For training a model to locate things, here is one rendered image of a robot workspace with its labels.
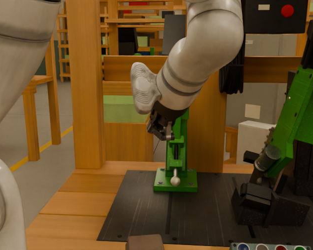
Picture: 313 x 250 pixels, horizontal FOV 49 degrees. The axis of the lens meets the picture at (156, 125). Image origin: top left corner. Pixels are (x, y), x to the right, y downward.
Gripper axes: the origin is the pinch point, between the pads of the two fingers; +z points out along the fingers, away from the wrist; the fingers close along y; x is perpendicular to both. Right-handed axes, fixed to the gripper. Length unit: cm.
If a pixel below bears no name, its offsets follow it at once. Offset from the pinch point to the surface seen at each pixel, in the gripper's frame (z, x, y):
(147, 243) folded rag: 10.0, 2.0, -21.9
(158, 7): 465, -207, 496
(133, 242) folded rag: 10.9, 4.6, -21.3
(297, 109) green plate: -5.0, -32.3, 0.8
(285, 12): -2, -43, 33
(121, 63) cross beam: 38, -4, 42
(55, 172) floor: 288, 16, 83
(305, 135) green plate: -2.3, -34.6, -4.5
